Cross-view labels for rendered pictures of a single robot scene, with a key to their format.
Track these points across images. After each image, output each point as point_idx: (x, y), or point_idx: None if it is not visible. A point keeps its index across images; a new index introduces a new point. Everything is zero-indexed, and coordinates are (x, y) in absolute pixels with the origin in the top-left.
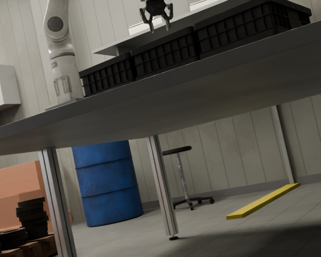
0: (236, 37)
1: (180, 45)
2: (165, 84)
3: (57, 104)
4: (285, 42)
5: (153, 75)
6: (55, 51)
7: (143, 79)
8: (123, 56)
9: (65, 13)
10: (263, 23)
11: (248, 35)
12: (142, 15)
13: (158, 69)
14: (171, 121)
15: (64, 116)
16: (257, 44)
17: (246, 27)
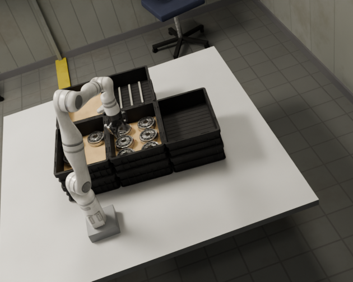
0: (197, 149)
1: (154, 153)
2: (224, 237)
3: (100, 232)
4: (285, 214)
5: (133, 171)
6: (88, 201)
7: (212, 238)
8: (104, 163)
9: (89, 174)
10: (214, 141)
11: (206, 148)
12: (111, 131)
13: (136, 168)
14: None
15: (157, 262)
16: (273, 216)
17: (203, 144)
